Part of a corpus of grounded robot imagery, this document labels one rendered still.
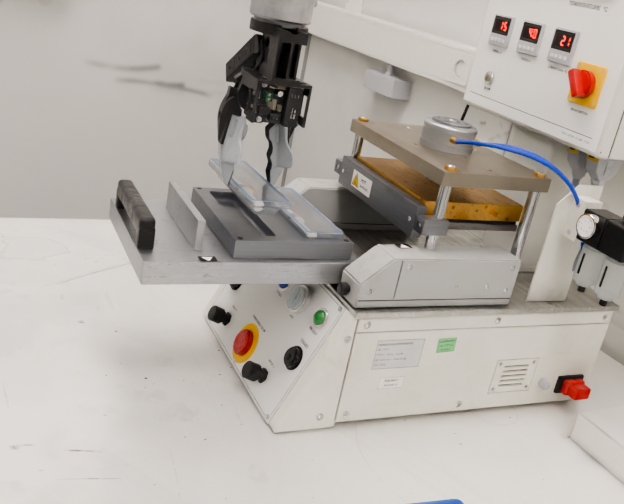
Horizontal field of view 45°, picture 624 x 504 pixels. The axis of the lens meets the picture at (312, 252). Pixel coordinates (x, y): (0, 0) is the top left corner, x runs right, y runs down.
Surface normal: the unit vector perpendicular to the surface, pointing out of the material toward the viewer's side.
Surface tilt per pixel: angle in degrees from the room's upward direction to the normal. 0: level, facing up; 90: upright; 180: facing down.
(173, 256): 0
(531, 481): 0
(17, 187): 90
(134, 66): 90
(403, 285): 90
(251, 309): 65
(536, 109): 90
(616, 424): 0
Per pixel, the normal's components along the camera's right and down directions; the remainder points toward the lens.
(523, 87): -0.90, -0.01
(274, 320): -0.74, -0.40
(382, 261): -0.44, -0.70
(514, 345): 0.40, 0.40
